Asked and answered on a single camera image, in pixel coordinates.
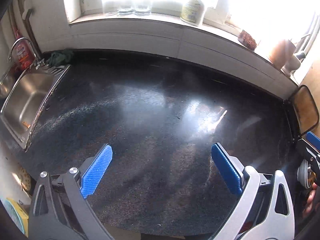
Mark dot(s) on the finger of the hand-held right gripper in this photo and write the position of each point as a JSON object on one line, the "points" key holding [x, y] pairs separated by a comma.
{"points": [[310, 155], [313, 137]]}

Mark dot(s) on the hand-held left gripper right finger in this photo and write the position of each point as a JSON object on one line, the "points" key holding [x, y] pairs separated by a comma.
{"points": [[226, 170]]}

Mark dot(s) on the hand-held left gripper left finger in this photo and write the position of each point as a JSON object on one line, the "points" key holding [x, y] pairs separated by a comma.
{"points": [[97, 170]]}

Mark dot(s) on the grey ribbed round object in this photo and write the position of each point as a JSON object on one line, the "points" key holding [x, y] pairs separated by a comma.
{"points": [[303, 175]]}

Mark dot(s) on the black framed wooden chair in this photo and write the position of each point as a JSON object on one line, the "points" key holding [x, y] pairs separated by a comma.
{"points": [[306, 110]]}

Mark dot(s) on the brown jar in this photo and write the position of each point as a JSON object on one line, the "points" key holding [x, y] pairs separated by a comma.
{"points": [[280, 52]]}

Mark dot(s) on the stainless steel sink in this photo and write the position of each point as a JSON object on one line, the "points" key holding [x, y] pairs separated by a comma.
{"points": [[22, 105]]}

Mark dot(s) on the bag of dried red bits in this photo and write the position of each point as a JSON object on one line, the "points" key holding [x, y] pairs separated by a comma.
{"points": [[247, 40]]}

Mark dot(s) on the dark green cloth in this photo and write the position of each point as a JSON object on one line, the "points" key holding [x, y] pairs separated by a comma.
{"points": [[60, 56]]}

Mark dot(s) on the red detergent bottle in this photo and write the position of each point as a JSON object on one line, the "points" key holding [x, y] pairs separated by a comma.
{"points": [[23, 55]]}

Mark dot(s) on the chrome faucet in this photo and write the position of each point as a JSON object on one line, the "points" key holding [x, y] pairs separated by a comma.
{"points": [[15, 43]]}

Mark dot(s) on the white plastic bottle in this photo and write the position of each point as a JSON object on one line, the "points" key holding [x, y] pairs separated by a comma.
{"points": [[192, 12]]}

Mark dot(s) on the grey wall pipe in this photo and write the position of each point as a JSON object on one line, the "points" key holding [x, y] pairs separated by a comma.
{"points": [[27, 30]]}

